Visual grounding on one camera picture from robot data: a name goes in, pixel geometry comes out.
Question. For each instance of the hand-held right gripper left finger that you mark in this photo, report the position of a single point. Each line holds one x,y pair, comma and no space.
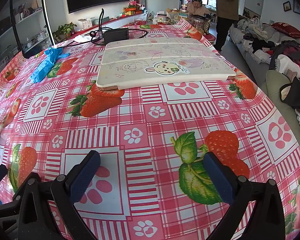
85,180

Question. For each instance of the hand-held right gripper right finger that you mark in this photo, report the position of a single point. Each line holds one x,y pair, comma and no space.
220,182

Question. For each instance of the pink strawberry print tablecloth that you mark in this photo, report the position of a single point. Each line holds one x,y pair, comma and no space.
145,130

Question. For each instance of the grey sofa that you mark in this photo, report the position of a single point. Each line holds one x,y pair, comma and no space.
272,85

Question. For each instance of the blue plastic bag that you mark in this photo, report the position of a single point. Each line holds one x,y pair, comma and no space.
40,71

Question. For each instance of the blue disposable glove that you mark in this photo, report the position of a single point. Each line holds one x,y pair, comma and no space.
53,53

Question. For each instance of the white folded cartoon mat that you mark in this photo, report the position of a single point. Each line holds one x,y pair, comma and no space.
165,55

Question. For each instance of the white crumpled tissue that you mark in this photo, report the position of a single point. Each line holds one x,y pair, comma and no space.
81,38

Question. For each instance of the black framed glass display cabinet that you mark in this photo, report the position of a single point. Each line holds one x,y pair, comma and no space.
5,30

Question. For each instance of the pile of clothes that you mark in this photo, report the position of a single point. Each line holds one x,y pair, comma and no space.
277,47

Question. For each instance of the black rectangular box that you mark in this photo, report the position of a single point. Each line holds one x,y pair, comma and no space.
116,35

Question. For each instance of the green potted plant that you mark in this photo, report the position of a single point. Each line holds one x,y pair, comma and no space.
65,30

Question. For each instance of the clear glass jar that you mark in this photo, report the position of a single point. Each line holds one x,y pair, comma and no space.
198,23

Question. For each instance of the white low counter red top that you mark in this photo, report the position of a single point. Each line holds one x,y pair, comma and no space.
115,22

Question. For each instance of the red embroidered pillow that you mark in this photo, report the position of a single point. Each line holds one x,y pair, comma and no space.
287,28

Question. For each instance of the white jar with label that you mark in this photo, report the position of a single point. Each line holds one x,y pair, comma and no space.
161,18

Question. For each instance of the orange gift boxes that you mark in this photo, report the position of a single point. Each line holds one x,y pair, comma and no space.
132,11

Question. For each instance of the pink potted flowers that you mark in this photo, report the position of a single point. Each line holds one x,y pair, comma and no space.
133,4

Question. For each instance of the small framed wall picture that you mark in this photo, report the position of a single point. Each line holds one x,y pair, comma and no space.
287,6

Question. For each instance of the large framed wall picture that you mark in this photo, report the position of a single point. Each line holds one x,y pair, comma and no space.
298,6

